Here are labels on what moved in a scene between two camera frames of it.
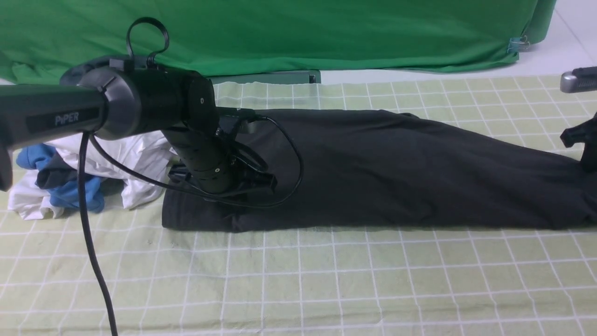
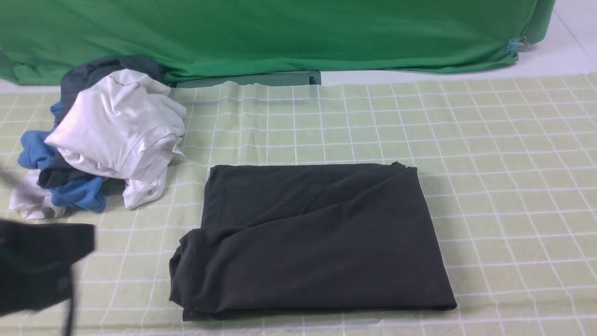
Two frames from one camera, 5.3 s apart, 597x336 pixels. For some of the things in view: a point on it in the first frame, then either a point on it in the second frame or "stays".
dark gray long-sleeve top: x=343 y=170 → x=277 y=240
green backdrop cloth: x=39 y=39 stays
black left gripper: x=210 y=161 → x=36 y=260
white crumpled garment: x=149 y=154 stays
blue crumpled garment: x=66 y=193 stays
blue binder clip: x=518 y=45 stays
